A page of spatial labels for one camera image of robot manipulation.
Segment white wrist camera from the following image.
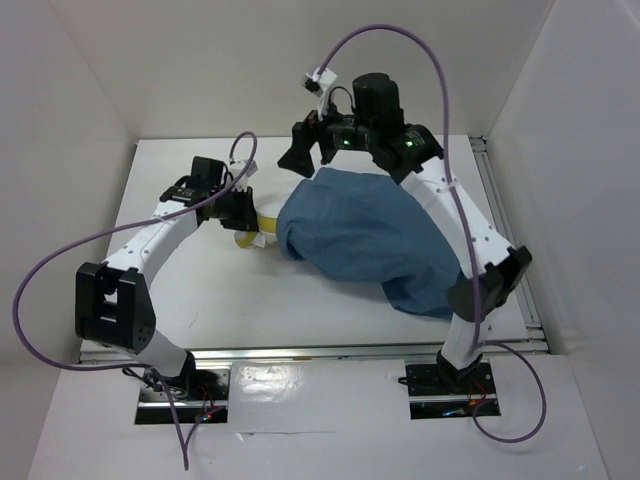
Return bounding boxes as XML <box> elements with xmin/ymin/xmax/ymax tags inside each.
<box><xmin>228</xmin><ymin>160</ymin><xmax>258</xmax><ymax>191</ymax></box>
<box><xmin>303</xmin><ymin>69</ymin><xmax>337</xmax><ymax>121</ymax></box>

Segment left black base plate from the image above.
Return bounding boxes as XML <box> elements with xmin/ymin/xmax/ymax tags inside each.
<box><xmin>134</xmin><ymin>368</ymin><xmax>230</xmax><ymax>425</ymax></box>

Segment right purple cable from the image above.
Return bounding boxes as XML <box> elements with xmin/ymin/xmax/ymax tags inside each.
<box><xmin>319</xmin><ymin>25</ymin><xmax>548</xmax><ymax>444</ymax></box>

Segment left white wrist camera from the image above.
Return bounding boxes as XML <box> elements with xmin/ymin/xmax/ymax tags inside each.
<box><xmin>228</xmin><ymin>160</ymin><xmax>258</xmax><ymax>191</ymax></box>

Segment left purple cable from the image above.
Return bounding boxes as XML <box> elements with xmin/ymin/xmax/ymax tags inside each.
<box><xmin>12</xmin><ymin>131</ymin><xmax>259</xmax><ymax>471</ymax></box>

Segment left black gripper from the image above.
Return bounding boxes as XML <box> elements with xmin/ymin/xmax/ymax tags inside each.
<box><xmin>210</xmin><ymin>185</ymin><xmax>262</xmax><ymax>231</ymax></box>

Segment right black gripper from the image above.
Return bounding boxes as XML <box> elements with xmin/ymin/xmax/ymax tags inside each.
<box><xmin>277</xmin><ymin>88</ymin><xmax>376</xmax><ymax>177</ymax></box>

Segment aluminium front rail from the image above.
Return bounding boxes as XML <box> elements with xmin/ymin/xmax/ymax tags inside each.
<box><xmin>79</xmin><ymin>339</ymin><xmax>549</xmax><ymax>364</ymax></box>

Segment aluminium side rail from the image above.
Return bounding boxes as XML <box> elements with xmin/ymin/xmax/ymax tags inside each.
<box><xmin>469</xmin><ymin>137</ymin><xmax>548</xmax><ymax>352</ymax></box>

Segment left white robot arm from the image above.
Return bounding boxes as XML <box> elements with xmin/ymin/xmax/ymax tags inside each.
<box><xmin>75</xmin><ymin>156</ymin><xmax>258</xmax><ymax>399</ymax></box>

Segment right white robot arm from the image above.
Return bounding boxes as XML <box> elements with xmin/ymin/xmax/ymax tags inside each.
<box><xmin>277</xmin><ymin>71</ymin><xmax>532</xmax><ymax>392</ymax></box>

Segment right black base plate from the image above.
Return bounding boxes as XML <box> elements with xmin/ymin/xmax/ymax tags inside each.
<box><xmin>397</xmin><ymin>362</ymin><xmax>501</xmax><ymax>420</ymax></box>

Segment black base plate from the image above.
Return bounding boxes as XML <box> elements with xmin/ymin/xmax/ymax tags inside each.
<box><xmin>134</xmin><ymin>368</ymin><xmax>230</xmax><ymax>425</ymax></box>
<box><xmin>397</xmin><ymin>362</ymin><xmax>501</xmax><ymax>420</ymax></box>

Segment white pillow yellow edge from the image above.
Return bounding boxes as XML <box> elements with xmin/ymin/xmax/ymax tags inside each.
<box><xmin>234</xmin><ymin>193</ymin><xmax>290</xmax><ymax>249</ymax></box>

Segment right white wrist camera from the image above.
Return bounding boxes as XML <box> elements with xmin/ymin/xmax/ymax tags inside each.
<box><xmin>303</xmin><ymin>69</ymin><xmax>337</xmax><ymax>121</ymax></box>

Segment blue pillowcase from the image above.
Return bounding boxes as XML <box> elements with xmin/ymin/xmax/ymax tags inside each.
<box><xmin>276</xmin><ymin>168</ymin><xmax>463</xmax><ymax>320</ymax></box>

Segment purple cable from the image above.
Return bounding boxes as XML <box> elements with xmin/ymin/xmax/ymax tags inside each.
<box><xmin>12</xmin><ymin>131</ymin><xmax>259</xmax><ymax>471</ymax></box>
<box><xmin>319</xmin><ymin>25</ymin><xmax>548</xmax><ymax>444</ymax></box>

